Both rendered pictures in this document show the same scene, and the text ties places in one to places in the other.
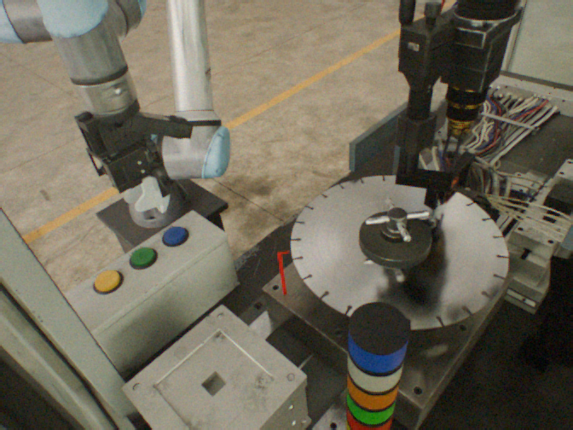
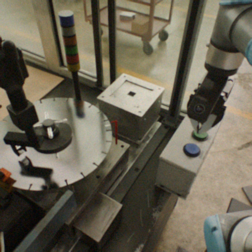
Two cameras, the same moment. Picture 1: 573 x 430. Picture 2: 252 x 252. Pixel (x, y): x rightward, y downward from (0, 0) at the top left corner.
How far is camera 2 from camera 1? 0.97 m
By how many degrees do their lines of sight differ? 91
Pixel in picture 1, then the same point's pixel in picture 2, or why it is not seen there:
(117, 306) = not seen: hidden behind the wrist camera
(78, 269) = not seen: outside the picture
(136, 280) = not seen: hidden behind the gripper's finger
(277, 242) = (140, 223)
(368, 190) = (62, 172)
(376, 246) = (62, 125)
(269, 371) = (111, 97)
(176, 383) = (145, 92)
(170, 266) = (180, 132)
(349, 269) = (78, 117)
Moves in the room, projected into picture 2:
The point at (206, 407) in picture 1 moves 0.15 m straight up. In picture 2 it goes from (131, 88) to (132, 51)
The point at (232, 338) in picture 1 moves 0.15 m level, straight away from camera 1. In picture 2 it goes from (130, 105) to (157, 133)
